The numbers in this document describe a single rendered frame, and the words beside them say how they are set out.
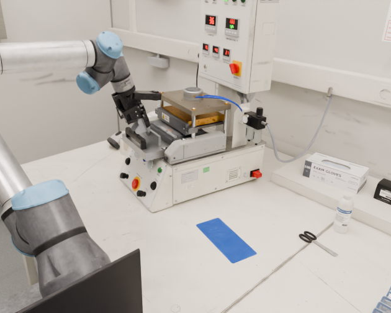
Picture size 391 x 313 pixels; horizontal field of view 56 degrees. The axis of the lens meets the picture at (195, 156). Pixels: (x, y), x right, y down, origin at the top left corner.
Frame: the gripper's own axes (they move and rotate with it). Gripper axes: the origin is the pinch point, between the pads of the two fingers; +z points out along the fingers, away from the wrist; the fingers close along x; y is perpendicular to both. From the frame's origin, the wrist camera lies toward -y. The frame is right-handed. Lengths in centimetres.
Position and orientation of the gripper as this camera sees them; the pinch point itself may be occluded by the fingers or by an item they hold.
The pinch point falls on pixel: (148, 131)
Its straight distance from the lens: 144.3
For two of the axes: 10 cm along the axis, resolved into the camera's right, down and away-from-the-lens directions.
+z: 2.6, 7.8, 5.7
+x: 5.4, 3.7, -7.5
